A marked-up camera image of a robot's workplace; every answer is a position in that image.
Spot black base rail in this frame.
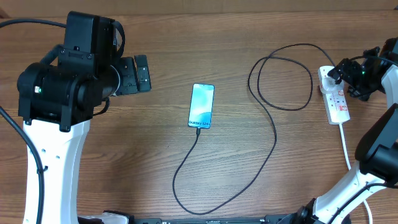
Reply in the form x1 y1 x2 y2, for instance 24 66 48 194
74 210 352 224

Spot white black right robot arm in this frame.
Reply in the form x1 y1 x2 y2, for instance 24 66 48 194
265 38 397 224

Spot black charging cable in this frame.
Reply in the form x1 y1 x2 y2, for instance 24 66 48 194
172 43 345 216

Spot white power strip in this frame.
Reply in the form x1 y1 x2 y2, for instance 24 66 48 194
317 66 350 125

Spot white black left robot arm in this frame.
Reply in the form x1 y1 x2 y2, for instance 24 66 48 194
3 11 151 223

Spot blue Galaxy smartphone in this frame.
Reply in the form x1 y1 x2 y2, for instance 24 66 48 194
188 83 215 129

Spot white charger plug adapter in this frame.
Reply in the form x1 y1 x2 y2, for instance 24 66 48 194
320 76 344 94

